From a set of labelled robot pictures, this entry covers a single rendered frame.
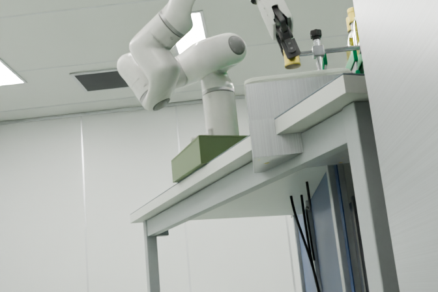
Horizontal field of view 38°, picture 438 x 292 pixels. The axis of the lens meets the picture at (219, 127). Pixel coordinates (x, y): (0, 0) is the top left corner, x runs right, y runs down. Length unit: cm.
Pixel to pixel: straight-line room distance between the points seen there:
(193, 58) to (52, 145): 635
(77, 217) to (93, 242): 36
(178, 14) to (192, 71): 27
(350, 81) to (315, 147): 21
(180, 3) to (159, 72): 17
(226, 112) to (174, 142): 588
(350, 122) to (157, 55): 59
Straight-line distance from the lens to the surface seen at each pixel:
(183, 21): 152
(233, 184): 160
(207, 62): 172
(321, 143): 120
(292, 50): 139
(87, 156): 784
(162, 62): 152
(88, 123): 793
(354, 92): 106
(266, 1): 141
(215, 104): 179
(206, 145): 166
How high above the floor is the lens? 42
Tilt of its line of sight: 15 degrees up
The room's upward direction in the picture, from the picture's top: 6 degrees counter-clockwise
